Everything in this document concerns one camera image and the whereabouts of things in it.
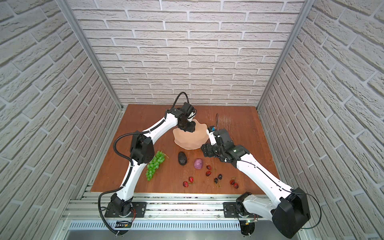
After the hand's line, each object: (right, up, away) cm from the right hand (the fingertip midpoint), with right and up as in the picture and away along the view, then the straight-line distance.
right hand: (207, 145), depth 80 cm
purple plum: (-5, -12, +5) cm, 14 cm away
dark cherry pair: (+7, -19, +3) cm, 20 cm away
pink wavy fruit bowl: (-11, +1, +15) cm, 18 cm away
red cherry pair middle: (+1, -17, +5) cm, 18 cm away
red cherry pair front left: (-9, -20, +2) cm, 22 cm away
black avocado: (-15, -9, +8) cm, 19 cm away
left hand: (-9, +9, +18) cm, 22 cm away
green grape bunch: (-31, -12, +5) cm, 34 cm away
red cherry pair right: (+16, -22, +1) cm, 27 cm away
